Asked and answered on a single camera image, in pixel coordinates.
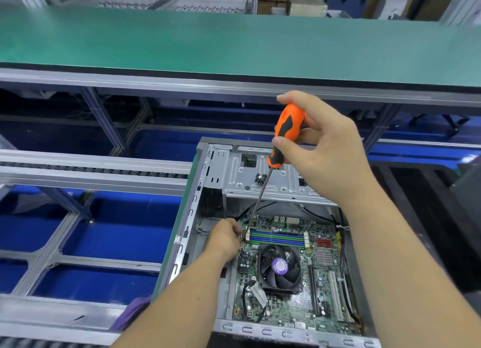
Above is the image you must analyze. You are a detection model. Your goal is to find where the person's right hand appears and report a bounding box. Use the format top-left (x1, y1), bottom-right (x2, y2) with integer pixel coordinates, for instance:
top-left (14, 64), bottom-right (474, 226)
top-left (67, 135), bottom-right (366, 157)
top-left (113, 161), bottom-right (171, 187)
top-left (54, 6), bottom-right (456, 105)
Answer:
top-left (272, 90), bottom-right (377, 206)

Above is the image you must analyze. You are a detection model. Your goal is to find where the person's left hand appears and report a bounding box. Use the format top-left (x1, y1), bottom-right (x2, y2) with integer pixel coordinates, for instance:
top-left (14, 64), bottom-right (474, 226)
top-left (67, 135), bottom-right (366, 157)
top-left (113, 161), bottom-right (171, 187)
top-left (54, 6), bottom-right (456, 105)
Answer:
top-left (203, 218), bottom-right (244, 264)

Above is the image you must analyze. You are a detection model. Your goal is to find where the orange black handle screwdriver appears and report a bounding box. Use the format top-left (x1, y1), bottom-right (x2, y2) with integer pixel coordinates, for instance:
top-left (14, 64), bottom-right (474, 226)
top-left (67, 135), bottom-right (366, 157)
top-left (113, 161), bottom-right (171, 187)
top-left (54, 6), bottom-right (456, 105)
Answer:
top-left (244, 103), bottom-right (307, 225)

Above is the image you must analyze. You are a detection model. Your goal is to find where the grey metal computer case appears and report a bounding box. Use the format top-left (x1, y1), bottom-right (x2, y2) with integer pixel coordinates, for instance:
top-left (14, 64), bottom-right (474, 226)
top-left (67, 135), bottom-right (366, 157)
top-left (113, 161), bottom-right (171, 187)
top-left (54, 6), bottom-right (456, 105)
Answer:
top-left (154, 137), bottom-right (384, 348)

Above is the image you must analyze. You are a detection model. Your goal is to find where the black CPU cooler fan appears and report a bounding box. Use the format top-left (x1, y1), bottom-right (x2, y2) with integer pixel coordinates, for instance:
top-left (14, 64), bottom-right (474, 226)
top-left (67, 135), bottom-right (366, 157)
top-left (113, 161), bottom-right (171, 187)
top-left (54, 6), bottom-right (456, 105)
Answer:
top-left (257, 244), bottom-right (305, 296)

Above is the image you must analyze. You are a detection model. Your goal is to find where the green motherboard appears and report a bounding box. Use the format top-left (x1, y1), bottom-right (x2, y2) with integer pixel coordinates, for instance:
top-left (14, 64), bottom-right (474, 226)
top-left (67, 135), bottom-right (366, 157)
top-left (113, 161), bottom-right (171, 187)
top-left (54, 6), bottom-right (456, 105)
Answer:
top-left (231, 215), bottom-right (365, 333)

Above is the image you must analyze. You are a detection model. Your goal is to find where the person's left forearm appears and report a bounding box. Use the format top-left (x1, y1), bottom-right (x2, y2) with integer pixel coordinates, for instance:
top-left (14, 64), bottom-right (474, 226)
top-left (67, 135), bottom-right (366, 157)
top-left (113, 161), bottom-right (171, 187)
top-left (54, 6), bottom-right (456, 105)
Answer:
top-left (111, 252), bottom-right (232, 348)

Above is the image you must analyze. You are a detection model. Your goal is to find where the person's right forearm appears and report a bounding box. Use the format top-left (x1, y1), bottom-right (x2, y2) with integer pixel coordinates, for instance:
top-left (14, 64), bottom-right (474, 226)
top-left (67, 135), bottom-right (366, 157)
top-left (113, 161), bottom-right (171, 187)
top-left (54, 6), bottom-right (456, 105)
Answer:
top-left (338, 190), bottom-right (481, 348)

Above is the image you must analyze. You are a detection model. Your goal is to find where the green conveyor belt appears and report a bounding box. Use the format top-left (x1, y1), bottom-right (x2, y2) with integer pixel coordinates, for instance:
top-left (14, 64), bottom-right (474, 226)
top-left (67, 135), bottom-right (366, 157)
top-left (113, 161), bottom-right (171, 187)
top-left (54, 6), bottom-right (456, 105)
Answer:
top-left (0, 4), bottom-right (481, 97)

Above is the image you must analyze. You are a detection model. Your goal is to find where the grey flat metal rail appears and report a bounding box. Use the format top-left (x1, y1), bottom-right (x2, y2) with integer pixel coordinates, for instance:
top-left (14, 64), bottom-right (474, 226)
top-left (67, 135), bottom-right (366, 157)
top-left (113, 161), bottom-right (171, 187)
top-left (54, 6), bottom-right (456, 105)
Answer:
top-left (0, 149), bottom-right (195, 198)

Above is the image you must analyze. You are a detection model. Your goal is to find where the grey roller conveyor rail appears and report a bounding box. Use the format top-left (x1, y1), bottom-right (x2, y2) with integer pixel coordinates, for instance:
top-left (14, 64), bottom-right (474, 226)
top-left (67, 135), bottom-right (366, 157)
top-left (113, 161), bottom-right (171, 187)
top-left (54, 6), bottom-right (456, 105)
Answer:
top-left (0, 293), bottom-right (129, 348)

